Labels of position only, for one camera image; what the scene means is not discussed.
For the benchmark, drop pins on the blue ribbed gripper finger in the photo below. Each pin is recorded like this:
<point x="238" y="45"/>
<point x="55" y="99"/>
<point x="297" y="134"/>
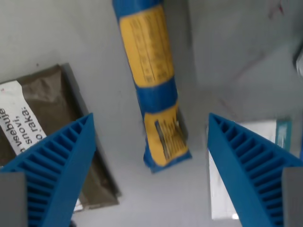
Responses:
<point x="59" y="165"/>
<point x="241" y="165"/>

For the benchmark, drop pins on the blue and yellow bag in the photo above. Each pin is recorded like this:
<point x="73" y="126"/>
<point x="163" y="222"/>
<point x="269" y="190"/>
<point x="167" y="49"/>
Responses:
<point x="151" y="59"/>

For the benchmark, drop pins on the white name badge card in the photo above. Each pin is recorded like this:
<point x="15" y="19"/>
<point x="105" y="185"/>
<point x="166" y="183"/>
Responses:
<point x="216" y="194"/>

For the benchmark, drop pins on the brown pouch with white label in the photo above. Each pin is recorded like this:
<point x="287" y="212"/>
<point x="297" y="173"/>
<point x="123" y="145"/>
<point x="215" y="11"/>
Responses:
<point x="47" y="94"/>

